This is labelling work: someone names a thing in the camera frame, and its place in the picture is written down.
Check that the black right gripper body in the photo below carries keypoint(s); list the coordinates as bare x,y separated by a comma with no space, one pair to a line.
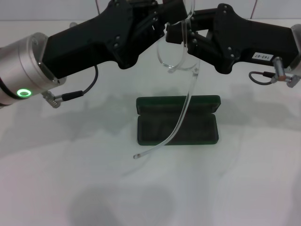
247,40

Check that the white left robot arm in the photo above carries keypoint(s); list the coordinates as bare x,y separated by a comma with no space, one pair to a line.
21,70

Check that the green glasses case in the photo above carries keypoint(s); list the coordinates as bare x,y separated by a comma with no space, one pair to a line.
200,131

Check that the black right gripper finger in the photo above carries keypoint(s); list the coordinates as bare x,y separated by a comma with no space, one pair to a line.
175,33
202,17

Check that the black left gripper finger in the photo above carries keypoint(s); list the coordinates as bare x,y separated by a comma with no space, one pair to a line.
174,9
150,30

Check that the clear plastic glasses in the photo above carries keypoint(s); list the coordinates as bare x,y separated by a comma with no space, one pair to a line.
184,42

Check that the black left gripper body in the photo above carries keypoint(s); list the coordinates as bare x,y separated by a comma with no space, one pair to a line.
82,44

